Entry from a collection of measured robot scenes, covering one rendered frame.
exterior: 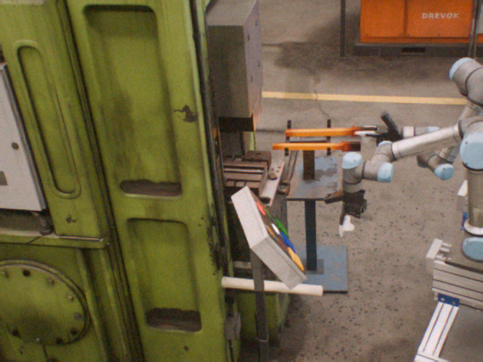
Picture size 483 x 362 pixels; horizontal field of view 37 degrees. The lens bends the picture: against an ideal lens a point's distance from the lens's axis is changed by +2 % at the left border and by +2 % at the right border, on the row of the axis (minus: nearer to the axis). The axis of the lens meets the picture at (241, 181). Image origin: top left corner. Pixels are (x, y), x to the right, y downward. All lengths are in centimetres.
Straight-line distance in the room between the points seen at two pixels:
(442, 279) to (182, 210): 114
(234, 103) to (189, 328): 114
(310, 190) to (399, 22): 325
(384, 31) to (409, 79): 62
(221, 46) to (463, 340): 179
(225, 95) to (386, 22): 394
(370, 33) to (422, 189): 225
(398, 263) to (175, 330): 147
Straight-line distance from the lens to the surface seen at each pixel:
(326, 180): 376
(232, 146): 349
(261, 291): 289
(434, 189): 488
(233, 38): 277
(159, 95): 273
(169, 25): 254
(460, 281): 314
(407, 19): 666
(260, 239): 253
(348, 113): 576
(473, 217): 279
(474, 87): 311
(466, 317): 369
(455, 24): 668
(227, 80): 285
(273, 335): 371
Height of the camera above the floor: 276
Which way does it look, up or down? 34 degrees down
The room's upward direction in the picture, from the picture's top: 5 degrees counter-clockwise
